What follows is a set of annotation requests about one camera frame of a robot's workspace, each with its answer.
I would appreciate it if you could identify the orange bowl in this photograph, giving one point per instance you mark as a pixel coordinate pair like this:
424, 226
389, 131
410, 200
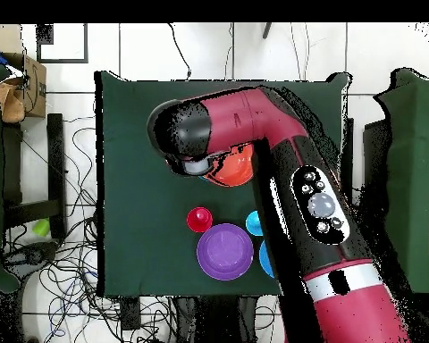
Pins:
236, 171

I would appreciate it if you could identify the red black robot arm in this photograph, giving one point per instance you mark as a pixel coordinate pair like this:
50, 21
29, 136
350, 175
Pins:
350, 314

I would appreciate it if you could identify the red cup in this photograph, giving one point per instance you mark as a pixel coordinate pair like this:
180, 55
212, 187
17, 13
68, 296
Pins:
199, 219

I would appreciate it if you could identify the blue cup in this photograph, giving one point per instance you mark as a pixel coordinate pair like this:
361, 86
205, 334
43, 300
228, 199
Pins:
253, 223

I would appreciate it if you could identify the purple bowl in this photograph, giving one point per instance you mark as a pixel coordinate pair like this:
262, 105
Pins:
225, 252

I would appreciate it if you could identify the large blue bowl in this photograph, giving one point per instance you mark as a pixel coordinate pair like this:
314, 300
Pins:
265, 259

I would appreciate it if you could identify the dark green tablecloth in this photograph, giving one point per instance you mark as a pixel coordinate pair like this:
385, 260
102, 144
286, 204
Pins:
136, 232

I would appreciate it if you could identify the black box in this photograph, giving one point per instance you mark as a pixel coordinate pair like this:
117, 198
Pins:
375, 150

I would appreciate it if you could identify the dark grey rod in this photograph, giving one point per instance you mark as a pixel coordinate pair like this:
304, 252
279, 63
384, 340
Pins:
267, 30

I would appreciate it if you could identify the light green plastic cup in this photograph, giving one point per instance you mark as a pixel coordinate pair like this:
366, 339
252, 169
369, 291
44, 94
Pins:
41, 227

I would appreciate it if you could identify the dark grey caster foot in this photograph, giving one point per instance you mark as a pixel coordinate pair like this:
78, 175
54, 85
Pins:
32, 254

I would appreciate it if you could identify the cardboard box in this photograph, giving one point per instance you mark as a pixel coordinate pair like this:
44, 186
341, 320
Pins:
35, 89

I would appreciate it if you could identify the brown paper bag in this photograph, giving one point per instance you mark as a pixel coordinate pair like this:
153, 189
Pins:
10, 107

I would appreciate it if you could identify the black metal frame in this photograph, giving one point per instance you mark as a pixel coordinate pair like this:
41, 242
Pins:
55, 160

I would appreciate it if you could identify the grey square frame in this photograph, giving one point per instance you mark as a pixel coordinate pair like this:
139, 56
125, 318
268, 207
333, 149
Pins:
44, 35

